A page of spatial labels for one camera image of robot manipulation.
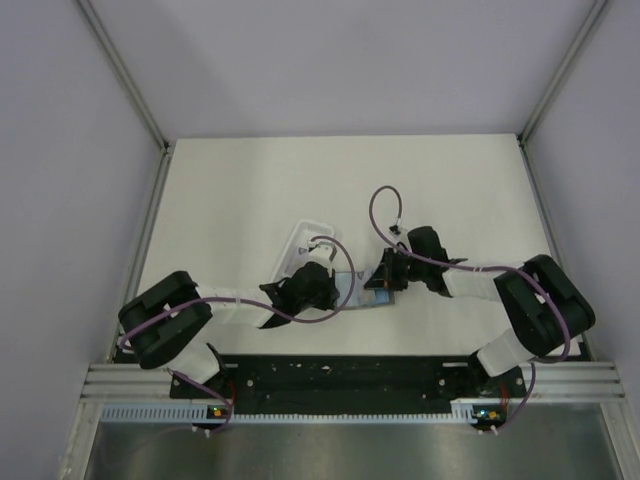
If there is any white plastic basket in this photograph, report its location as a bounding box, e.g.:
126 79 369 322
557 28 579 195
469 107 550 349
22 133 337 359
270 219 335 282

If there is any white slotted cable duct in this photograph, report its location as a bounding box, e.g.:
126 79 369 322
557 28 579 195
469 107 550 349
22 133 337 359
100 403 501 426

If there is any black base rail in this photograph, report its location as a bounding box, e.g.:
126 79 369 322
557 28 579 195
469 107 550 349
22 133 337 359
168 352 532 416

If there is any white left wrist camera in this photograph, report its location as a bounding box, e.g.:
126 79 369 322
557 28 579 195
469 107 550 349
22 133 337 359
307 240 336 265

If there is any left aluminium frame post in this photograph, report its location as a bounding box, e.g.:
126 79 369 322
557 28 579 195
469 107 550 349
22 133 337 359
73 0 170 151

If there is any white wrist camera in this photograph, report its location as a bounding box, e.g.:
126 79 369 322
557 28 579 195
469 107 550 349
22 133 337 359
388 218 406 238
307 240 336 265

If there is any aluminium frame post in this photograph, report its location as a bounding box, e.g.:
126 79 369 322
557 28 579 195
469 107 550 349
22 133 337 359
517 0 613 148
73 0 170 151

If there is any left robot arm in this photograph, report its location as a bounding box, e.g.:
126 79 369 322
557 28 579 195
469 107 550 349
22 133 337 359
118 261 339 397

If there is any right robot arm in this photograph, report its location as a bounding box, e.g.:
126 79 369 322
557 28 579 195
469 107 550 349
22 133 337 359
364 226 596 396

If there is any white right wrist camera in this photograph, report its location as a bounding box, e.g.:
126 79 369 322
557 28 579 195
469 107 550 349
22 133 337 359
388 218 406 238

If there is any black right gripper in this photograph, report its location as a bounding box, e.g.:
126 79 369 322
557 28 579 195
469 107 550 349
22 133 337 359
365 247 428 291

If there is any grey card holder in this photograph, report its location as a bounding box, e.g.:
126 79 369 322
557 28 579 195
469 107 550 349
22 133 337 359
335 269 395 310

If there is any right aluminium frame post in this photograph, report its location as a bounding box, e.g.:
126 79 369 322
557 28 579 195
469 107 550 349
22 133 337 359
517 0 613 148

